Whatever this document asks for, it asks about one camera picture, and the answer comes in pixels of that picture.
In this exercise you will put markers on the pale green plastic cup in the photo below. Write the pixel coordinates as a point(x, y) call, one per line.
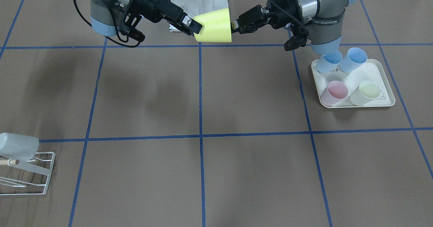
point(366, 92)

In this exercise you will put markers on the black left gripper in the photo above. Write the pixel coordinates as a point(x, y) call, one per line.
point(279, 16)

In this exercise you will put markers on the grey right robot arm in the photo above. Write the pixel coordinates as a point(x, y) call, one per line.
point(112, 17)

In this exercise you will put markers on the white wire cup rack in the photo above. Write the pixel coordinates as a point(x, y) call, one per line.
point(28, 178)

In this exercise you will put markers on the yellow plastic cup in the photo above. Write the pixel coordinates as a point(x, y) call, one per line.
point(216, 27)

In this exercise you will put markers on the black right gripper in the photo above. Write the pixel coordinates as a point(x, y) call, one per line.
point(151, 1)

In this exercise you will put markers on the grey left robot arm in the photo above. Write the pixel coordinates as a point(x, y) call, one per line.
point(317, 21)

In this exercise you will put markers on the grey plastic cup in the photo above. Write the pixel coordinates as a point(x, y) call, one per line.
point(16, 146)

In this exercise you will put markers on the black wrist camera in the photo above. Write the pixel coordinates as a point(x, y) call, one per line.
point(131, 32)
point(295, 42)

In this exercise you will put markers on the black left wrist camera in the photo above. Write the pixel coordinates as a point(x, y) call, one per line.
point(295, 42)

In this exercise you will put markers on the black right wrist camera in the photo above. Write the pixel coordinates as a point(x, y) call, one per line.
point(131, 32)

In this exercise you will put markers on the wooden rack dowel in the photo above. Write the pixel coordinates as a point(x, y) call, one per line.
point(9, 162)

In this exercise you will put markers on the light blue plastic cup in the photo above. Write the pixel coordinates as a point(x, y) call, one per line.
point(354, 58)
point(328, 62)

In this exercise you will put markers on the cream serving tray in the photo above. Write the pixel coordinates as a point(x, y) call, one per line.
point(371, 70)

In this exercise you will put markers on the pink plastic cup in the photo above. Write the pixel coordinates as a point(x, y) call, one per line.
point(334, 92)

